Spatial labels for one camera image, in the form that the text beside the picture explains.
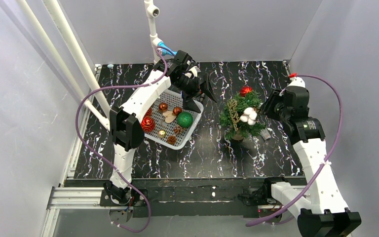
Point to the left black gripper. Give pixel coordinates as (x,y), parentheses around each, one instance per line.
(198,87)

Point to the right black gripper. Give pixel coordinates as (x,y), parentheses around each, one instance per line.
(271,106)

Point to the white cotton ornament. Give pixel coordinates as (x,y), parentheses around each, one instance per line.
(249,116)

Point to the red glitter ornament ball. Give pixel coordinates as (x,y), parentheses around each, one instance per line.
(245,90)

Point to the small green christmas tree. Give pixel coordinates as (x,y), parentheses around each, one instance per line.
(253,100)

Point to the gold merry christmas sign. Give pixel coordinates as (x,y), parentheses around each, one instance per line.
(233,113)

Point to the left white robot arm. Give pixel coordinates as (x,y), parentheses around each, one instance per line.
(125,121)

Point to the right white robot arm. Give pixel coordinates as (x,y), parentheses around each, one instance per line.
(319,209)

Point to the orange shiny ornament ball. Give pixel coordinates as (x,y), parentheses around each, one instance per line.
(177,110)

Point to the green glitter ornament ball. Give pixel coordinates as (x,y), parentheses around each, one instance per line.
(185,119)

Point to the wooden heart ornament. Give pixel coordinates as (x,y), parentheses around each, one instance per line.
(169,116)

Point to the white plastic basket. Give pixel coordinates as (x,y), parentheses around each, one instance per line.
(172,99)

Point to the blue pipe valve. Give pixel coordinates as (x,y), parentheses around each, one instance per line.
(164,50)

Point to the frosted pine cone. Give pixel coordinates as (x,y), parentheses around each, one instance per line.
(178,129)

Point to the red patterned ornament ball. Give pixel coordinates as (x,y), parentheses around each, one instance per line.
(148,112)

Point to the gold ornament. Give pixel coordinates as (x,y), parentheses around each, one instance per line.
(161,133)

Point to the brown pine cone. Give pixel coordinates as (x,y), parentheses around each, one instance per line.
(172,140)

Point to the white pvc pipe stand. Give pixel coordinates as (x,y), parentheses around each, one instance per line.
(152,12)

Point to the thick white diagonal pole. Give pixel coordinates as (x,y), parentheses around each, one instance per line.
(68,36)

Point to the thin white diagonal pole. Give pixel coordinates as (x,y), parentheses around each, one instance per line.
(57,57)

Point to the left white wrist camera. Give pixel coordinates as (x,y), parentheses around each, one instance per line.
(192,72)

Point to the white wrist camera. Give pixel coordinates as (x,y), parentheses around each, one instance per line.
(294,80)
(192,72)

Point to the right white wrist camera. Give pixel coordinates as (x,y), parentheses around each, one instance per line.
(294,80)

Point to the aluminium frame rail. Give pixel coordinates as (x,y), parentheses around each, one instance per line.
(65,197)

